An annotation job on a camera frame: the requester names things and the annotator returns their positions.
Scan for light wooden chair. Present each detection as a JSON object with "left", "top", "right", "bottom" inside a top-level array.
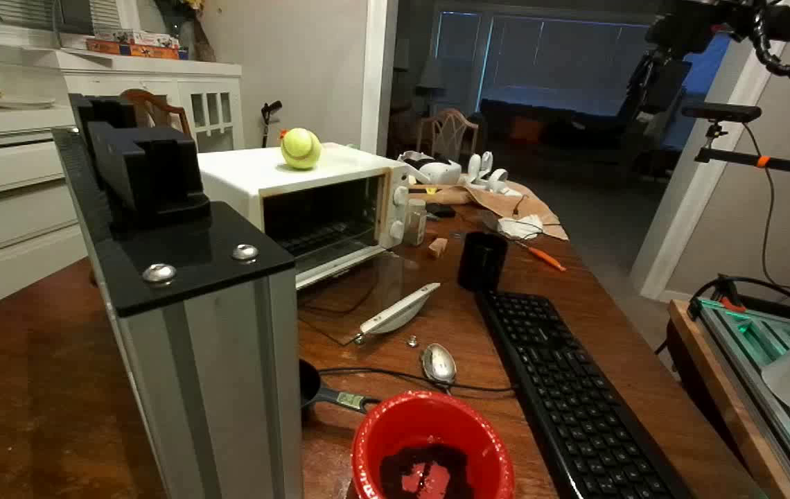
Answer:
[{"left": 415, "top": 106, "right": 484, "bottom": 167}]

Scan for black computer keyboard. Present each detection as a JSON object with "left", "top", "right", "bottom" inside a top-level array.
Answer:
[{"left": 475, "top": 289, "right": 696, "bottom": 499}]

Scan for orange boxes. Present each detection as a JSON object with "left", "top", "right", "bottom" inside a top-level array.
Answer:
[{"left": 83, "top": 30, "right": 184, "bottom": 63}]

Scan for metal wire oven rack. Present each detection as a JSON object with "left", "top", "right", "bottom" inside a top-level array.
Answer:
[{"left": 264, "top": 220, "right": 383, "bottom": 260}]

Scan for aluminium post with black plate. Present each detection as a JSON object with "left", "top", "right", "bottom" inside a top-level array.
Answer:
[{"left": 52, "top": 123, "right": 306, "bottom": 499}]

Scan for black boom bar orange clamp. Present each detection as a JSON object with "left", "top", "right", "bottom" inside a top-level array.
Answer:
[{"left": 683, "top": 99, "right": 790, "bottom": 194}]

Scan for window with blinds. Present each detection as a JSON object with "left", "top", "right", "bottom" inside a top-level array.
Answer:
[{"left": 429, "top": 8, "right": 656, "bottom": 120}]

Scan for white plastic spatula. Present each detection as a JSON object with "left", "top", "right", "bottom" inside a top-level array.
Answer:
[{"left": 349, "top": 280, "right": 444, "bottom": 346}]

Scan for small clear glass jar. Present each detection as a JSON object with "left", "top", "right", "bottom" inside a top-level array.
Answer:
[{"left": 401, "top": 199, "right": 432, "bottom": 250}]

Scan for teal green device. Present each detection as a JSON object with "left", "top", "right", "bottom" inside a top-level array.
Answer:
[{"left": 696, "top": 293, "right": 790, "bottom": 499}]

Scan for white toaster oven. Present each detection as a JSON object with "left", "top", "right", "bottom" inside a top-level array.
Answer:
[{"left": 196, "top": 138, "right": 436, "bottom": 317}]

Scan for black measuring scoop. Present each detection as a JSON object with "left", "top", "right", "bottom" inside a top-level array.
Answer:
[{"left": 297, "top": 359, "right": 383, "bottom": 431}]

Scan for black block mount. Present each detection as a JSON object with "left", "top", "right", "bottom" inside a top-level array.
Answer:
[{"left": 71, "top": 95, "right": 213, "bottom": 234}]

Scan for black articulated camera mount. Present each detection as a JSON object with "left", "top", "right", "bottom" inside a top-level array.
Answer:
[{"left": 640, "top": 0, "right": 790, "bottom": 83}]

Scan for orange pen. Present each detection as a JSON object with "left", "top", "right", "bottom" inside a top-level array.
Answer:
[{"left": 515, "top": 239, "right": 568, "bottom": 275}]

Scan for white drawer cabinet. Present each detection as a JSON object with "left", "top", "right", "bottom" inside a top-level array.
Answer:
[{"left": 0, "top": 37, "right": 92, "bottom": 327}]

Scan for white glass-door cabinet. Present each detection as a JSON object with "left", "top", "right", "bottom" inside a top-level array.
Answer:
[{"left": 49, "top": 49, "right": 247, "bottom": 155}]

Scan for yellow-green tennis ball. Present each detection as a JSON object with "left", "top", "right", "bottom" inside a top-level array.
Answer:
[{"left": 281, "top": 126, "right": 324, "bottom": 176}]

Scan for white plastic bottles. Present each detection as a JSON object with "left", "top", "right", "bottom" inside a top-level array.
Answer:
[{"left": 462, "top": 151, "right": 514, "bottom": 188}]

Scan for wooden side crate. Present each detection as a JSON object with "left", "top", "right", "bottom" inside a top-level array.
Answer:
[{"left": 665, "top": 300, "right": 790, "bottom": 499}]

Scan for metal spoon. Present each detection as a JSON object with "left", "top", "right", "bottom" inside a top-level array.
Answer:
[
  {"left": 317, "top": 361, "right": 519, "bottom": 399},
  {"left": 415, "top": 338, "right": 462, "bottom": 390}
]

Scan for black cup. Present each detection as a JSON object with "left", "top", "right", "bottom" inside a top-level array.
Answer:
[{"left": 455, "top": 230, "right": 511, "bottom": 293}]

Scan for dark wooden chair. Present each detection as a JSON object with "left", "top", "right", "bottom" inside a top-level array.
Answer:
[{"left": 119, "top": 87, "right": 193, "bottom": 138}]

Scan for thin hanging cable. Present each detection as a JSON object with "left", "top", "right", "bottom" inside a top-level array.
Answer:
[{"left": 741, "top": 123, "right": 778, "bottom": 285}]

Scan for red plastic bowl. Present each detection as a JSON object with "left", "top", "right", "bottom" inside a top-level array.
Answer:
[{"left": 347, "top": 388, "right": 519, "bottom": 499}]

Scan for white bowl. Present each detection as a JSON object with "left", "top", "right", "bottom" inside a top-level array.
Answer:
[{"left": 415, "top": 158, "right": 465, "bottom": 185}]

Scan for crumpled brown paper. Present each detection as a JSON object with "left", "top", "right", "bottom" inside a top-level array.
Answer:
[{"left": 462, "top": 178, "right": 572, "bottom": 245}]

